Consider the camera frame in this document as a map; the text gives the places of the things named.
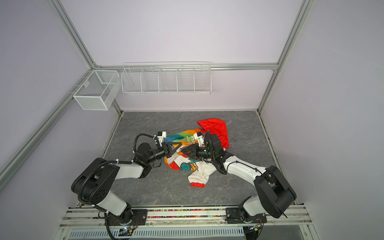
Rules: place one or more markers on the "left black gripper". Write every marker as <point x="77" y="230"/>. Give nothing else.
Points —
<point x="168" y="145"/>

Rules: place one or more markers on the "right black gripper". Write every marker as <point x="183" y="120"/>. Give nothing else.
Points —
<point x="194" y="150"/>

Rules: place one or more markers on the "rainbow red kids jacket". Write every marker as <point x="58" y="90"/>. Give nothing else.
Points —
<point x="201" y="170"/>

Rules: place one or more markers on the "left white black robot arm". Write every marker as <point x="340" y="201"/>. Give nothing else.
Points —
<point x="93" y="185"/>

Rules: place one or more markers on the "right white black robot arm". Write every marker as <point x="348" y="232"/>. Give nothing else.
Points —
<point x="274" y="193"/>

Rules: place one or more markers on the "white vent grille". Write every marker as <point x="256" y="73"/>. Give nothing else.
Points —
<point x="161" y="233"/>

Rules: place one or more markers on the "small white mesh basket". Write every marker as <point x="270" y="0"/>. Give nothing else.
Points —
<point x="99" y="90"/>

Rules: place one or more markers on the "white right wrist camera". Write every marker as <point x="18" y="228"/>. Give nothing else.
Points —
<point x="199" y="138"/>

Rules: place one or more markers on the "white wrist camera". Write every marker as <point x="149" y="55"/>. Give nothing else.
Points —
<point x="160" y="137"/>
<point x="199" y="138"/>

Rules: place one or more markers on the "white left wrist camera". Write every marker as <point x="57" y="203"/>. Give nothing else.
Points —
<point x="160" y="137"/>

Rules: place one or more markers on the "long white wire basket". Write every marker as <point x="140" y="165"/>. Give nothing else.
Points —
<point x="167" y="78"/>

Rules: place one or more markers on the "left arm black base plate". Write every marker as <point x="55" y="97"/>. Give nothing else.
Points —
<point x="129" y="217"/>

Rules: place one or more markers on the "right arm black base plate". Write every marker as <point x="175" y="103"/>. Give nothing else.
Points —
<point x="236" y="215"/>

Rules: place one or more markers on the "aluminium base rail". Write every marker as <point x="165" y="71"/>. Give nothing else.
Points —
<point x="207" y="216"/>

